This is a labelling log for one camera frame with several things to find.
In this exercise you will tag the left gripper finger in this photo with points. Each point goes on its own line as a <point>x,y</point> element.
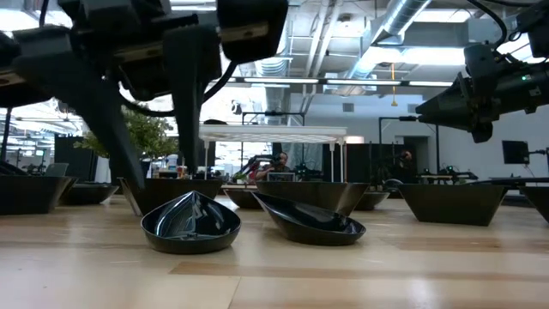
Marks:
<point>188,86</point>
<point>107,111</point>

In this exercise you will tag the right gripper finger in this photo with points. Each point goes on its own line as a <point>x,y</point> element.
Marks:
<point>459,122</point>
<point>454,103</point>

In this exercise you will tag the black square wavy mini plate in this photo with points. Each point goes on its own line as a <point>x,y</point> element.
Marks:
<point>171,195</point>
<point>538,199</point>
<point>317,195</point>
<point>34,195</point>
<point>454,206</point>

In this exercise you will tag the green plant in black pot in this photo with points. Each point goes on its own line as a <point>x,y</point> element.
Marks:
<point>150,133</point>

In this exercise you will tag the black monitor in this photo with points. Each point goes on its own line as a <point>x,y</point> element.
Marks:
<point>514,152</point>

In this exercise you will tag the person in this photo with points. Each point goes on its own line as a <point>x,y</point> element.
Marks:
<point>405,165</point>
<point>276,165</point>

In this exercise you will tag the long ceiling light strip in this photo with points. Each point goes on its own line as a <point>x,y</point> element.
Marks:
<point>279,80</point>

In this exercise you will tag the small grey laptop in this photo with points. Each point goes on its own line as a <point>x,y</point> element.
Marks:
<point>281,176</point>

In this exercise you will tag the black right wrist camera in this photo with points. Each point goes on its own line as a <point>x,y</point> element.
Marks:
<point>482,64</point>

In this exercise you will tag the black stand frame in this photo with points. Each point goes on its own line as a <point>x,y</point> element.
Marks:
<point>274,113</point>
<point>407,118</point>

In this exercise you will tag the black aluminium table frame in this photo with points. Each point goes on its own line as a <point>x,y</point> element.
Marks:
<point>514,180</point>

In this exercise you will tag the ribbed silver air duct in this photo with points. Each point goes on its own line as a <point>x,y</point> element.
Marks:
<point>272,68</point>

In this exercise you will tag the smooth silver air duct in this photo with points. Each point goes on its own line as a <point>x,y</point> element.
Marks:
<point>405,13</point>

